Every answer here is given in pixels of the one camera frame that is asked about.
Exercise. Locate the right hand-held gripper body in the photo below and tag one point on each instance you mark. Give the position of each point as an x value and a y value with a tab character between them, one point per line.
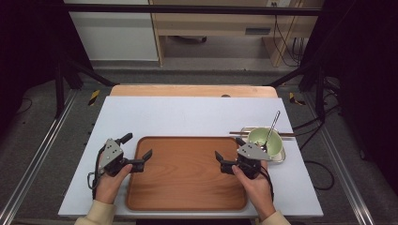
250	153

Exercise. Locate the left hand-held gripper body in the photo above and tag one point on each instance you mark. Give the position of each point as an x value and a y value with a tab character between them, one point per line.
110	154

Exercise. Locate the green bowl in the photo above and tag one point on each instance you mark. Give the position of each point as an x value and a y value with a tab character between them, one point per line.
275	143

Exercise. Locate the white square plate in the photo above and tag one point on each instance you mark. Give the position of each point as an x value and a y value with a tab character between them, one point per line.
279	158

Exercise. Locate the metal spoon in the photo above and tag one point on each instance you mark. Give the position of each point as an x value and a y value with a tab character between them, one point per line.
272	126

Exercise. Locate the brown wooden tray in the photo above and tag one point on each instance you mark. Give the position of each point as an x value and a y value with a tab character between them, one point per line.
181	175

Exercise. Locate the person's left hand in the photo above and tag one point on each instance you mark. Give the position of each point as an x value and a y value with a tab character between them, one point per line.
109	187

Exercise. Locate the person's right hand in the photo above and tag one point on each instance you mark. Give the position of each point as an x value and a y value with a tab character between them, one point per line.
256	190

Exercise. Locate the yellow black floor tape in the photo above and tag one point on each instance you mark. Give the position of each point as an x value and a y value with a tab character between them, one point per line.
294	99
94	97

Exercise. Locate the white table cover board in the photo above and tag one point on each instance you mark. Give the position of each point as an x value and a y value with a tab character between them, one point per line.
187	115

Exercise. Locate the wooden table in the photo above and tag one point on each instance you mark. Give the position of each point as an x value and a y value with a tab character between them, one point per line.
187	90

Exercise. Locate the black metal stand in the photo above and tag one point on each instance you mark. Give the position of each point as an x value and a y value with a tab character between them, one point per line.
319	93
58	93

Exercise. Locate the white cabinet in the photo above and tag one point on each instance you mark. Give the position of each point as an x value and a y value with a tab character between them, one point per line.
115	37

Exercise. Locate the grey desk label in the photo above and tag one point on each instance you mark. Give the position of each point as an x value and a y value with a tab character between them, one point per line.
258	31

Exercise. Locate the light wooden desk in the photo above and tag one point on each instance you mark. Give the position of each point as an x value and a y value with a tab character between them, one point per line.
212	23

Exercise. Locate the black curtain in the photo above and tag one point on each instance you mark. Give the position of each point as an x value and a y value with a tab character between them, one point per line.
366	78
28	47

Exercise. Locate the black horizontal bar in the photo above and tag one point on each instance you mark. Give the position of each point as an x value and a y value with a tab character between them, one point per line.
187	9

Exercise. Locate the metal floor rail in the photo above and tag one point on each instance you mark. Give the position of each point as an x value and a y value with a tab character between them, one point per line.
31	175
344	175

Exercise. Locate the white wall outlet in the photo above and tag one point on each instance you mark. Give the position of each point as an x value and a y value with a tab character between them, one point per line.
278	3

